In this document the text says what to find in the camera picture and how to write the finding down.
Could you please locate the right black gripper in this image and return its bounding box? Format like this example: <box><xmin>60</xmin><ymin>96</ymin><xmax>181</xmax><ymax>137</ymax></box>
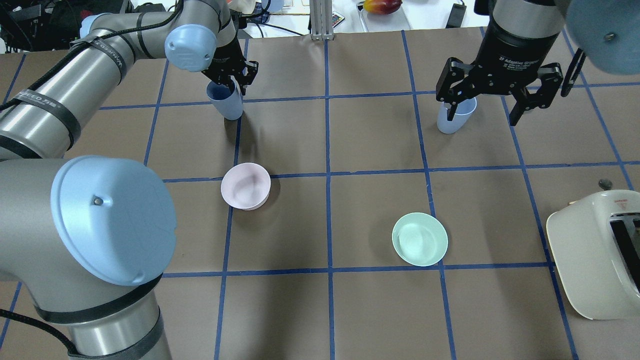
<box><xmin>436</xmin><ymin>17</ymin><xmax>586</xmax><ymax>126</ymax></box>

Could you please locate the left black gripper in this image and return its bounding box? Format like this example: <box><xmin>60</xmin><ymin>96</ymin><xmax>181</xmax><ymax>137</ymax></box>
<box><xmin>201</xmin><ymin>34</ymin><xmax>259</xmax><ymax>97</ymax></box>

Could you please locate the blue cup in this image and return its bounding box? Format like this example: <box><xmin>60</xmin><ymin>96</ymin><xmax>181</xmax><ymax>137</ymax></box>
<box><xmin>206</xmin><ymin>78</ymin><xmax>243</xmax><ymax>121</ymax></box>
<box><xmin>436</xmin><ymin>98</ymin><xmax>478</xmax><ymax>135</ymax></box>

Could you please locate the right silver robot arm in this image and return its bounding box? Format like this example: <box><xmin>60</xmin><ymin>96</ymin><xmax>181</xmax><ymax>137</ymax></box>
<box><xmin>436</xmin><ymin>0</ymin><xmax>640</xmax><ymax>133</ymax></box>

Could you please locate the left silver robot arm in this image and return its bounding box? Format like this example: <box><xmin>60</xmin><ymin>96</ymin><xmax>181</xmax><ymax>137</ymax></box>
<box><xmin>0</xmin><ymin>0</ymin><xmax>258</xmax><ymax>360</ymax></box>

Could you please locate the black power adapter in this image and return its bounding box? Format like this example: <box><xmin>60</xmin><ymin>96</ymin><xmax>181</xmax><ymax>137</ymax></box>
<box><xmin>445</xmin><ymin>3</ymin><xmax>467</xmax><ymax>28</ymax></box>

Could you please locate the pink bowl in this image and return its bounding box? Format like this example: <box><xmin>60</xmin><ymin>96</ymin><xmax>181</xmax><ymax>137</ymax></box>
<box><xmin>221</xmin><ymin>162</ymin><xmax>272</xmax><ymax>211</ymax></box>

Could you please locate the remote control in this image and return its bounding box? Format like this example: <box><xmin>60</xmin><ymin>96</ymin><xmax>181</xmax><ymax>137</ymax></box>
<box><xmin>331</xmin><ymin>11</ymin><xmax>346</xmax><ymax>28</ymax></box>

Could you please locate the metal tray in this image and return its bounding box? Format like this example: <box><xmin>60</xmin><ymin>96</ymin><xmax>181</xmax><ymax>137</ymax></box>
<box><xmin>356</xmin><ymin>0</ymin><xmax>410</xmax><ymax>33</ymax></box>

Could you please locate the red mango fruit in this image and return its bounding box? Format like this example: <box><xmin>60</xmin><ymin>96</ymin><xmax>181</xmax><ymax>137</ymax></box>
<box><xmin>362</xmin><ymin>0</ymin><xmax>403</xmax><ymax>16</ymax></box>

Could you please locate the mint green bowl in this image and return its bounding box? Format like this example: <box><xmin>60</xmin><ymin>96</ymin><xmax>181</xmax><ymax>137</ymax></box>
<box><xmin>391</xmin><ymin>212</ymin><xmax>450</xmax><ymax>267</ymax></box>

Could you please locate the cream toaster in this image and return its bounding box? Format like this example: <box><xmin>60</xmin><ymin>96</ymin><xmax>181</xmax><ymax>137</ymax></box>
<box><xmin>545</xmin><ymin>189</ymin><xmax>640</xmax><ymax>321</ymax></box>

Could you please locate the aluminium frame post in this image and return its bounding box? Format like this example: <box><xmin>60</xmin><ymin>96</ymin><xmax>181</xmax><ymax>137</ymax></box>
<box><xmin>309</xmin><ymin>0</ymin><xmax>335</xmax><ymax>41</ymax></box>

